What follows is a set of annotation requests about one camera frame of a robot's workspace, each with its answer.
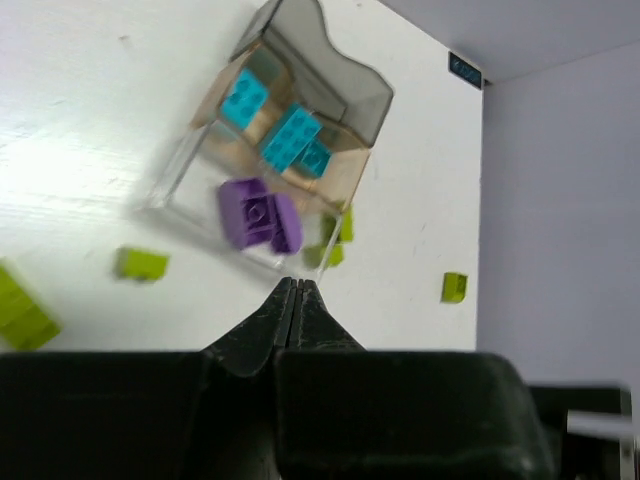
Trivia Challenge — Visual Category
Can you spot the clear plastic container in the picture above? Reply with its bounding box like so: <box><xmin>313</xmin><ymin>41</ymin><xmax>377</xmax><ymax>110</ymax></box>
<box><xmin>140</xmin><ymin>121</ymin><xmax>346</xmax><ymax>278</ymax></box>

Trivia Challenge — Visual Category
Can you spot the green 2x4 lego brick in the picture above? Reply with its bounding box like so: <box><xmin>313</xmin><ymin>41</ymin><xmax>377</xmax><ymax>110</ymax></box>
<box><xmin>1</xmin><ymin>259</ymin><xmax>62</xmax><ymax>351</ymax></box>

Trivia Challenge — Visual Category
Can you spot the green small lego brick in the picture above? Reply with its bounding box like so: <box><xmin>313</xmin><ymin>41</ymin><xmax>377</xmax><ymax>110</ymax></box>
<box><xmin>114</xmin><ymin>246</ymin><xmax>170</xmax><ymax>283</ymax></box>

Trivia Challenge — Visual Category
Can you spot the grey plastic container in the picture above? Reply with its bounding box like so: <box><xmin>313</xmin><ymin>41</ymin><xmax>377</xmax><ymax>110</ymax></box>
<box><xmin>231</xmin><ymin>0</ymin><xmax>394</xmax><ymax>147</ymax></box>

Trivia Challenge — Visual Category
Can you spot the right corner blue label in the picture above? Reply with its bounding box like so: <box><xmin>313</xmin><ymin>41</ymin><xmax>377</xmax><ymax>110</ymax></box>
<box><xmin>448</xmin><ymin>51</ymin><xmax>484</xmax><ymax>90</ymax></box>

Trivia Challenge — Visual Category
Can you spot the green stacked lego piece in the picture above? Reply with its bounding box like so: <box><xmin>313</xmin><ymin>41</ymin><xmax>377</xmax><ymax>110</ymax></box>
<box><xmin>302</xmin><ymin>206</ymin><xmax>355</xmax><ymax>269</ymax></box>

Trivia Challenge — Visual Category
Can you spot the purple curved lego piece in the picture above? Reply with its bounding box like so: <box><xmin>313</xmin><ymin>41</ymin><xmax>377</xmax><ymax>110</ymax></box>
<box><xmin>217</xmin><ymin>177</ymin><xmax>276</xmax><ymax>250</ymax></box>

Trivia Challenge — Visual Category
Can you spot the teal 2x4 lego brick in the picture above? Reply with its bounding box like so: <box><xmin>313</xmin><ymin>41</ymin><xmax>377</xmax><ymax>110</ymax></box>
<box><xmin>260</xmin><ymin>104</ymin><xmax>321</xmax><ymax>172</ymax></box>

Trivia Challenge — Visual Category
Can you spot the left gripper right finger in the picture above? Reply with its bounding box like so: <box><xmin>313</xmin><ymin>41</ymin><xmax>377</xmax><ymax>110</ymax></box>
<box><xmin>274</xmin><ymin>281</ymin><xmax>555</xmax><ymax>479</ymax></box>

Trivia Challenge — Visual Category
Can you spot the green sloped lego piece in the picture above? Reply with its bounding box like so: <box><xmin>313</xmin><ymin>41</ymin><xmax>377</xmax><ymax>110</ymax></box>
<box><xmin>441</xmin><ymin>272</ymin><xmax>468</xmax><ymax>304</ymax></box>

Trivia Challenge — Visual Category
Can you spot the round teal lego piece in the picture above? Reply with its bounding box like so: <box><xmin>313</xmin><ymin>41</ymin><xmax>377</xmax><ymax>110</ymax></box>
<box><xmin>221</xmin><ymin>69</ymin><xmax>269</xmax><ymax>130</ymax></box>

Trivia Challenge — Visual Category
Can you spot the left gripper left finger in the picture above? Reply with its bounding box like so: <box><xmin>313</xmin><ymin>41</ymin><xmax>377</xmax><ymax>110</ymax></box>
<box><xmin>1</xmin><ymin>278</ymin><xmax>296</xmax><ymax>479</ymax></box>

